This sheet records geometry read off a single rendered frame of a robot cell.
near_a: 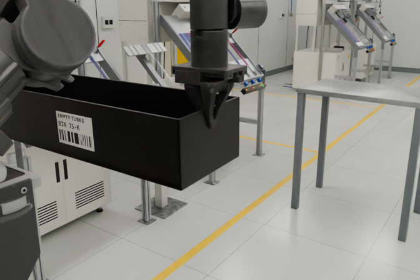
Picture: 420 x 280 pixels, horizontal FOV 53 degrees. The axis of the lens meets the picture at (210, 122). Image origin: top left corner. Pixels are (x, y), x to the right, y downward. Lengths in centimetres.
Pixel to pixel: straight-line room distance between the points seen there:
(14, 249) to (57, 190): 186
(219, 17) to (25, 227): 41
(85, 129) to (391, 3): 873
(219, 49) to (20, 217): 37
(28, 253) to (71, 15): 36
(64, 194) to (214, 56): 202
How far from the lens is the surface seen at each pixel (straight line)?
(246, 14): 66
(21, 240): 67
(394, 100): 243
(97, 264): 234
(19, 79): 47
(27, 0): 47
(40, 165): 241
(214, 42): 62
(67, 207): 260
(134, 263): 231
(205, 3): 62
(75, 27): 47
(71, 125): 78
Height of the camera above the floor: 128
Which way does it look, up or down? 16 degrees down
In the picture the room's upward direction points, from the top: straight up
